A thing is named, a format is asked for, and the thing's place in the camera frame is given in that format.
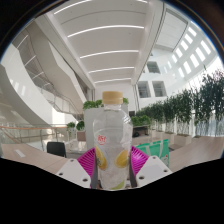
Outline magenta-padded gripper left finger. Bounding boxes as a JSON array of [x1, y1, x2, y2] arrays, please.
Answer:
[[55, 147, 100, 190]]

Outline ceiling light strips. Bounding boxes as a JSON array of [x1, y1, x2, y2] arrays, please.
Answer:
[[53, 0, 149, 84]]

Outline clear bottle with yellow cap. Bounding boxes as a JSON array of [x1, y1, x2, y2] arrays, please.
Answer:
[[92, 90, 134, 191]]

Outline white paper sheet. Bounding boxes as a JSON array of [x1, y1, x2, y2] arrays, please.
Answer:
[[13, 149, 27, 158]]

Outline black chair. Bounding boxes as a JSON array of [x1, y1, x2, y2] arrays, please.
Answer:
[[46, 141, 67, 158]]

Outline green plants atop cabinet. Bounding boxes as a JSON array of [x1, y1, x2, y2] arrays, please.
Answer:
[[82, 97, 130, 111]]

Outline row of tall green plants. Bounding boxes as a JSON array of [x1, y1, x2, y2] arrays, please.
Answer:
[[130, 68, 224, 138]]

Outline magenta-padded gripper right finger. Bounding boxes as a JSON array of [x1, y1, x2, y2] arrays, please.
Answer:
[[128, 145, 173, 189]]

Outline small potted green plant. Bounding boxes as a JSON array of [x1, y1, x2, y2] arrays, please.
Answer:
[[75, 120, 87, 142], [65, 121, 77, 141]]

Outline glass railing with wooden handrail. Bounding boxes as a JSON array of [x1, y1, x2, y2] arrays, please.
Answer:
[[0, 123, 69, 148]]

